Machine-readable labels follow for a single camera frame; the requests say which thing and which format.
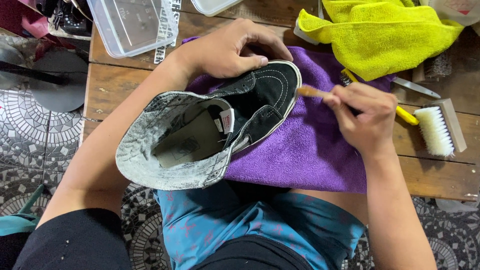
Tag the person's right hand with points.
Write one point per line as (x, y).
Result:
(369, 120)

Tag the person's left hand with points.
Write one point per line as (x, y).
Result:
(221, 52)

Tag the black suede high-top sneaker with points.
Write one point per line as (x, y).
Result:
(258, 97)

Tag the small brown wooden brush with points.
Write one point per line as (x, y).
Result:
(309, 92)

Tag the clear plastic lid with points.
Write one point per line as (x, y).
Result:
(213, 5)

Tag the metal blade tool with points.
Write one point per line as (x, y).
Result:
(416, 87)

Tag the black and white sticker strip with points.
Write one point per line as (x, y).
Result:
(162, 52)

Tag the purple microfibre cloth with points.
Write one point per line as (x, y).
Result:
(311, 150)

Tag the white bristle wooden brush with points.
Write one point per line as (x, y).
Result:
(437, 129)

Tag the white block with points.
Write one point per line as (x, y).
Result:
(302, 33)

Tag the dark bristle wooden brush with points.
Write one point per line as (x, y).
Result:
(437, 67)

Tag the yellow microfibre cloth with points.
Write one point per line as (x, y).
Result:
(378, 33)

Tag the clear plastic container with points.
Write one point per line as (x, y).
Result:
(131, 26)

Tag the clear plastic bag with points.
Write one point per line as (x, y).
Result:
(457, 205)

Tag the black shoe with laces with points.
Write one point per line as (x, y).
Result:
(73, 18)

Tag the blue patterned shorts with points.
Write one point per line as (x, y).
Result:
(232, 225)

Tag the black shirt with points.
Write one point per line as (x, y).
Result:
(78, 243)

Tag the teal bag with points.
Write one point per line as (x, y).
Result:
(18, 223)

